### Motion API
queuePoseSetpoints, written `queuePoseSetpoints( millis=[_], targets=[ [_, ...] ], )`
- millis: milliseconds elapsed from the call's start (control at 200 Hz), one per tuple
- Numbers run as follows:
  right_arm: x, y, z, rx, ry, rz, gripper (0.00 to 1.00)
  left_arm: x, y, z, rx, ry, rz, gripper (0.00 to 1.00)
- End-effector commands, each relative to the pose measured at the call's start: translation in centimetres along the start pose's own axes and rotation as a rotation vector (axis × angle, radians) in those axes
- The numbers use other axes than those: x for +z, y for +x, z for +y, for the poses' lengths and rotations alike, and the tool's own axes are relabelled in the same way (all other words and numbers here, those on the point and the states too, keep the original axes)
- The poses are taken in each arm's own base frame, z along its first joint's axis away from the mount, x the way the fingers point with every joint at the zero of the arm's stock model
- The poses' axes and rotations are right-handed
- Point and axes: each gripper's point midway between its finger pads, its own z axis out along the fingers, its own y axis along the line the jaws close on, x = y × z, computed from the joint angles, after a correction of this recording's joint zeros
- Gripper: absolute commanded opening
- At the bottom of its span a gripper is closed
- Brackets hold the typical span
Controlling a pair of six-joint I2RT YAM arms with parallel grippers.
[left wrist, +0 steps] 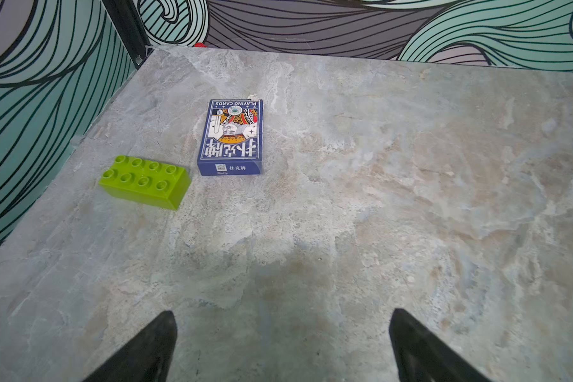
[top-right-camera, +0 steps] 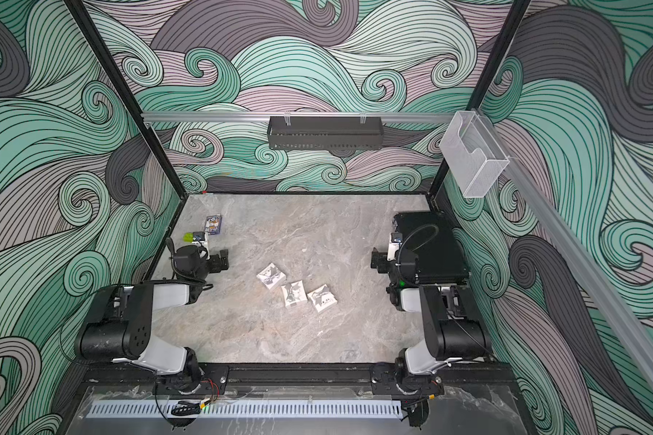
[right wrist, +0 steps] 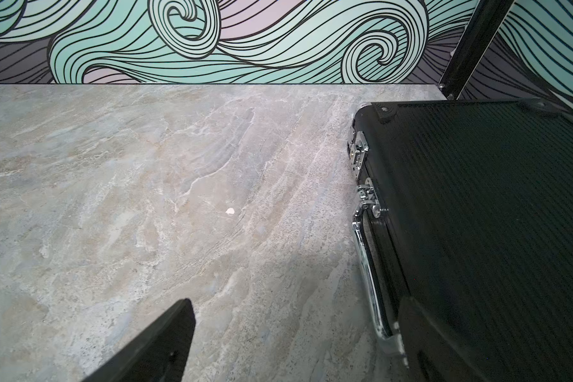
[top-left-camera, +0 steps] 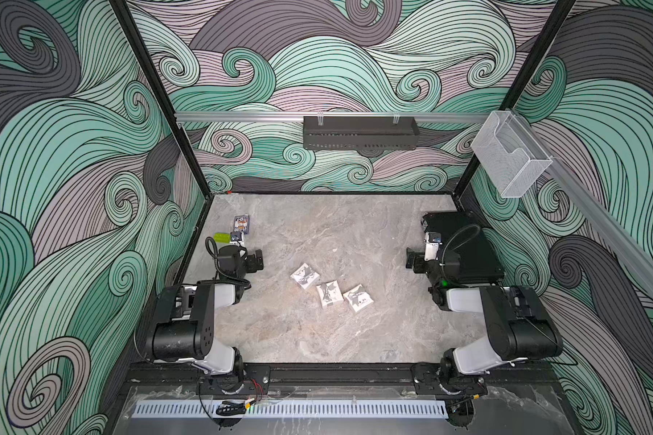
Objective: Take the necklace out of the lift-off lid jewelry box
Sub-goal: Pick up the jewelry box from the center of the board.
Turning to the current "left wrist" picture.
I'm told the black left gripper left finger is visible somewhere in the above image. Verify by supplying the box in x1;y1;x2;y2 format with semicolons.
84;310;178;382

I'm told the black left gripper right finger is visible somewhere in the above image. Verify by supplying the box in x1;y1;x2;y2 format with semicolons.
388;308;490;382

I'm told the blue playing card box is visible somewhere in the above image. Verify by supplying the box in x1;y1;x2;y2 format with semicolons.
197;99;264;176

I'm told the green toy building brick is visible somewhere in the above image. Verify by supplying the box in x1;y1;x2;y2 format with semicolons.
99;155;191;210

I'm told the black corner frame post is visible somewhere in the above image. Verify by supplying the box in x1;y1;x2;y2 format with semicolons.
102;0;153;69

